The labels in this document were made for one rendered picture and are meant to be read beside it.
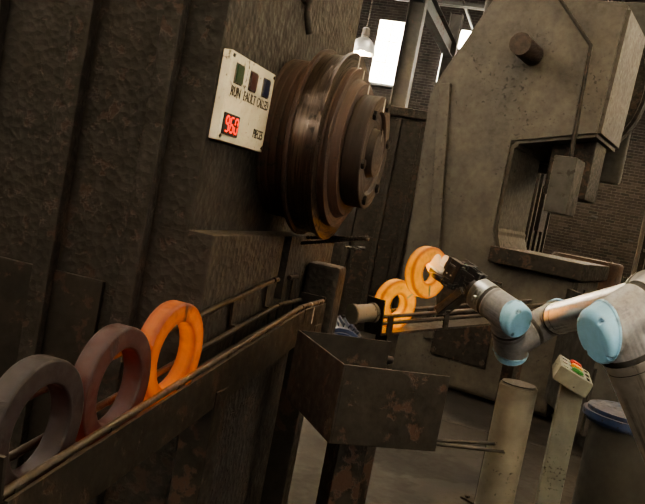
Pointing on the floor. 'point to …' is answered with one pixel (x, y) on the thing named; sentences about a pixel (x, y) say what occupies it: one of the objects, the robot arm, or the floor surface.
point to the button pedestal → (561, 430)
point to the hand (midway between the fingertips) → (428, 266)
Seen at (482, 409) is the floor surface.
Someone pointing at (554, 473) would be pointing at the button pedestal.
